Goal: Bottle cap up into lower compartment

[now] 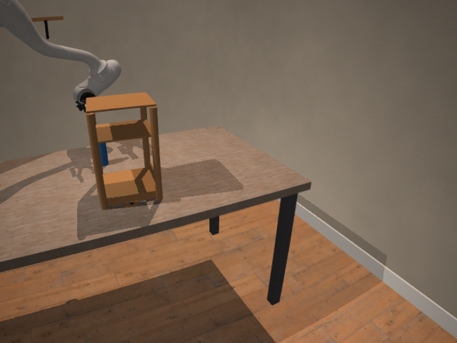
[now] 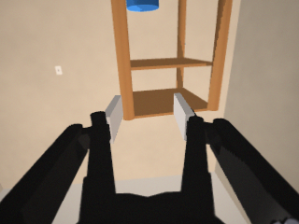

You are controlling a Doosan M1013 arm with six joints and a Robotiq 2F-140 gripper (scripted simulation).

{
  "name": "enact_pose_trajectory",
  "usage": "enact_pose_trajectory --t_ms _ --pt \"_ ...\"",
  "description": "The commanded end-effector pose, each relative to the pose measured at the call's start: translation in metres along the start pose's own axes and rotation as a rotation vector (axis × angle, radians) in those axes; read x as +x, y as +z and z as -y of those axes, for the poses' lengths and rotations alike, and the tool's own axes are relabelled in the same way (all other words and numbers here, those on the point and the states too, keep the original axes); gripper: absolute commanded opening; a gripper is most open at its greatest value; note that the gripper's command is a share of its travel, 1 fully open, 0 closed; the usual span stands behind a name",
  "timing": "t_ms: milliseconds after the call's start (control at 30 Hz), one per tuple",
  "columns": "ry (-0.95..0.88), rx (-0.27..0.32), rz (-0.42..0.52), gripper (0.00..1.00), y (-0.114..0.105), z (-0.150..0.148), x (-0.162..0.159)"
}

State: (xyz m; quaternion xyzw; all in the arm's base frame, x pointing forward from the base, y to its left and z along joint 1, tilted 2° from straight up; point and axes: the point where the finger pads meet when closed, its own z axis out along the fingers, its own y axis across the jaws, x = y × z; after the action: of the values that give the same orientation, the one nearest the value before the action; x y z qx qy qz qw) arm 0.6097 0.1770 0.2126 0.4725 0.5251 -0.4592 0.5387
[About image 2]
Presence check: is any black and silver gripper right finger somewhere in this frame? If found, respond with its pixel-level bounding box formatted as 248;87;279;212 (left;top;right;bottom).
174;93;299;224

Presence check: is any brown wooden shelving unit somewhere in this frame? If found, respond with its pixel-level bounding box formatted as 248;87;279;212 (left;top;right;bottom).
110;0;233;120

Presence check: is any blue bottle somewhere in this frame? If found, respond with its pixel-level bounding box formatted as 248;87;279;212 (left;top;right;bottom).
126;0;159;12

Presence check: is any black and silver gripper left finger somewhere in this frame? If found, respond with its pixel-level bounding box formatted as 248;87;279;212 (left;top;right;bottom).
0;95;123;224

